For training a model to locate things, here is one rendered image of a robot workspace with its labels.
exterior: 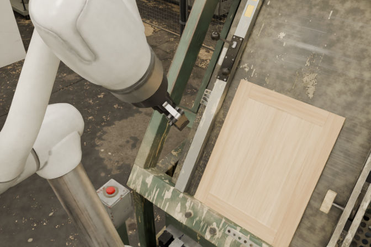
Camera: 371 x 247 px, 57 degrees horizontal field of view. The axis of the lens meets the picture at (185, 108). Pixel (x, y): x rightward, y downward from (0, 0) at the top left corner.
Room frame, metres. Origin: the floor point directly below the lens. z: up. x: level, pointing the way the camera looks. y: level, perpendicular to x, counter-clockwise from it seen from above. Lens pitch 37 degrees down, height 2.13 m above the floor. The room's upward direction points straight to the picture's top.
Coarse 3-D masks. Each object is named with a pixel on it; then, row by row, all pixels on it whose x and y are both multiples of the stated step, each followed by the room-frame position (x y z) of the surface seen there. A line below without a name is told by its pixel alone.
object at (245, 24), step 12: (252, 12) 1.40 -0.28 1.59; (240, 24) 1.39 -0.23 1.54; (252, 24) 1.39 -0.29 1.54; (240, 36) 1.36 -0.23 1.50; (240, 48) 1.32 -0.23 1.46; (216, 84) 1.27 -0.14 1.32; (228, 84) 1.26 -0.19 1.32; (216, 96) 1.23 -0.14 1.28; (216, 108) 1.20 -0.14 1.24; (204, 120) 1.18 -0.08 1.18; (204, 132) 1.15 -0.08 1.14; (192, 144) 1.14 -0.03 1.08; (204, 144) 1.13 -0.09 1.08; (192, 156) 1.10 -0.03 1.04; (192, 168) 1.07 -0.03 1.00; (180, 180) 1.05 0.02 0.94
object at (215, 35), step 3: (213, 33) 1.30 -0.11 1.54; (216, 33) 1.30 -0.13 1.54; (213, 36) 1.29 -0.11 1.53; (216, 36) 1.29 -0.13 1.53; (219, 36) 1.30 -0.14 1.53; (213, 39) 1.29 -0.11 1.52; (216, 39) 1.29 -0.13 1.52; (219, 39) 1.31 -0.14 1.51; (222, 39) 1.31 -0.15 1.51; (228, 42) 1.32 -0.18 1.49; (231, 42) 1.33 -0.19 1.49; (234, 42) 1.33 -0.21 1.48; (234, 45) 1.32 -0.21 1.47
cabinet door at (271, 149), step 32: (256, 96) 1.17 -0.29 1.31; (288, 96) 1.12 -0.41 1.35; (224, 128) 1.14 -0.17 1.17; (256, 128) 1.09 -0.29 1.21; (288, 128) 1.04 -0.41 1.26; (320, 128) 0.99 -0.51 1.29; (224, 160) 1.05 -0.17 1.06; (256, 160) 1.00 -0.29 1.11; (288, 160) 0.96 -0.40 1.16; (320, 160) 0.91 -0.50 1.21; (224, 192) 0.96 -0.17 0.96; (256, 192) 0.92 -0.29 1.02; (288, 192) 0.87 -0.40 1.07; (256, 224) 0.83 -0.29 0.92; (288, 224) 0.79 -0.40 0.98
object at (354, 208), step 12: (360, 180) 0.79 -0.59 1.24; (360, 192) 0.78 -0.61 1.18; (348, 204) 0.75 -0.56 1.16; (360, 204) 0.76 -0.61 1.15; (348, 216) 0.72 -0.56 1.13; (360, 216) 0.71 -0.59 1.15; (336, 228) 0.71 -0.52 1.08; (348, 228) 0.70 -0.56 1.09; (336, 240) 0.68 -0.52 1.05; (348, 240) 0.67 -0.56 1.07
